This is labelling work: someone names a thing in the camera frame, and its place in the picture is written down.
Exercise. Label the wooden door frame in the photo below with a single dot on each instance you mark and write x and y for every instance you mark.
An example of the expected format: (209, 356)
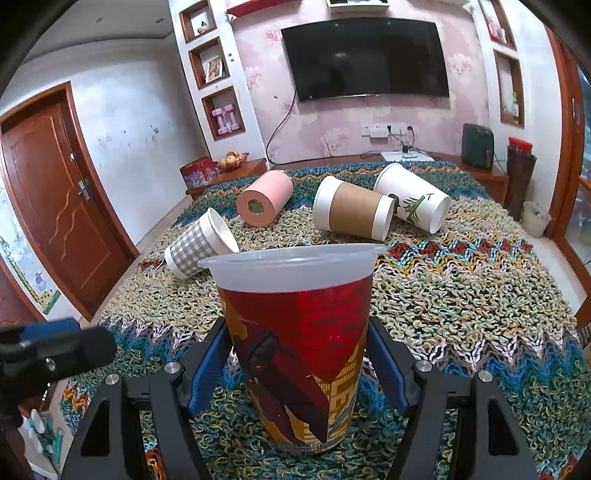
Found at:
(561, 138)

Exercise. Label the grey checked paper cup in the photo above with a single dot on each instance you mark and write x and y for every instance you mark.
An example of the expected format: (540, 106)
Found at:
(194, 244)

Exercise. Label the brown wooden door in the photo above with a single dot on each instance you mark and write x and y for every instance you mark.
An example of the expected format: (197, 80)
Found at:
(55, 198)

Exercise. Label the silver door lock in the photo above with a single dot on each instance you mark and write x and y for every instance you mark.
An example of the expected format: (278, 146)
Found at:
(84, 190)

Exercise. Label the cartoon wall poster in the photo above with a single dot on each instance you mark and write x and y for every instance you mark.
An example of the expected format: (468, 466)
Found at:
(32, 281)

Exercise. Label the black wall television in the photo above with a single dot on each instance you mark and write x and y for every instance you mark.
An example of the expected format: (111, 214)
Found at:
(364, 60)

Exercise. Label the pink cup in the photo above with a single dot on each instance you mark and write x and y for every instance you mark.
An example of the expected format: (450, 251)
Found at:
(272, 189)

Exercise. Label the framed photo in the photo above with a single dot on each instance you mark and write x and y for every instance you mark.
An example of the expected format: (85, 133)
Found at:
(214, 69)

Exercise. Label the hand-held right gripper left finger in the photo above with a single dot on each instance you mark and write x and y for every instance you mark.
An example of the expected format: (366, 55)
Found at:
(207, 364)

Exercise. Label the white wall socket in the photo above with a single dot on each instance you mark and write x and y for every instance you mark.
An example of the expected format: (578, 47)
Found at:
(376, 130)

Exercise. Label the flat white box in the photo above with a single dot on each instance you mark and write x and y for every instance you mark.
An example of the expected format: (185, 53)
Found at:
(406, 156)

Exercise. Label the red printed plastic cup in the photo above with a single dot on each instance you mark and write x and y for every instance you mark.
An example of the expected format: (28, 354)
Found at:
(300, 346)

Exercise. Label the dark green appliance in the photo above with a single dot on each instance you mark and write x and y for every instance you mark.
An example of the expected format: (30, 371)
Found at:
(478, 147)

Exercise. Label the pink dumbbell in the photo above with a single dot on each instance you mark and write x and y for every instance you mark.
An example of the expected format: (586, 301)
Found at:
(232, 117)
(218, 122)

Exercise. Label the black woven basket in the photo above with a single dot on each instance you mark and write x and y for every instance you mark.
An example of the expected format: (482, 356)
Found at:
(521, 180)

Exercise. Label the white waste bin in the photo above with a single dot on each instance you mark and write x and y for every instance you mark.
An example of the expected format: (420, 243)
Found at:
(537, 221)

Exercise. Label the red tin box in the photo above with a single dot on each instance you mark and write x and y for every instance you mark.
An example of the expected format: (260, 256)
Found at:
(197, 173)

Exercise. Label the bowl of fruit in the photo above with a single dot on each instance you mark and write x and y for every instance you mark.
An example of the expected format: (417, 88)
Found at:
(232, 161)

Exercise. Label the white wall shelf unit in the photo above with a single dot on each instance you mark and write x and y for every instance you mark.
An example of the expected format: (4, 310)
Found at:
(490, 69)
(184, 92)

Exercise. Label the red wall shelf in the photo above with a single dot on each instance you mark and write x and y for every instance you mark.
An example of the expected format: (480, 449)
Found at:
(249, 5)

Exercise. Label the brown sleeved paper cup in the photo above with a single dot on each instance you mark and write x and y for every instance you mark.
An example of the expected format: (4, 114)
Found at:
(355, 207)

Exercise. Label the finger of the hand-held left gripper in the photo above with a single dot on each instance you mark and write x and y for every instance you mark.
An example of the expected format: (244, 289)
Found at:
(69, 350)

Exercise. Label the colourful knitted blanket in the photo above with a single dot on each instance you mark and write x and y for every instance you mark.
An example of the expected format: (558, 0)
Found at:
(461, 286)

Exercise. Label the wooden television cabinet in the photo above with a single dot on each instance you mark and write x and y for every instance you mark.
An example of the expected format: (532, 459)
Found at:
(251, 171)

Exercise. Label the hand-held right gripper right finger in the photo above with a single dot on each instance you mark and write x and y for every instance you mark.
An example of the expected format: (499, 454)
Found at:
(387, 364)

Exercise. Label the white leaf print paper cup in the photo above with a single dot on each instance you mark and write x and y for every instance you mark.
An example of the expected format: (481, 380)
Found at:
(406, 189)

